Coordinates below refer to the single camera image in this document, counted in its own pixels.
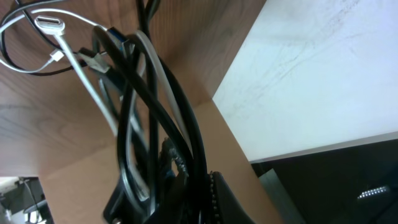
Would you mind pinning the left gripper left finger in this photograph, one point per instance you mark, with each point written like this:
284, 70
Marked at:
174, 209

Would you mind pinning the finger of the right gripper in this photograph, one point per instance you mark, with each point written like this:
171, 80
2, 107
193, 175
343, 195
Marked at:
119, 209

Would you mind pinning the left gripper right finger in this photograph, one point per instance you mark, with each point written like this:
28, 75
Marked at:
224, 207

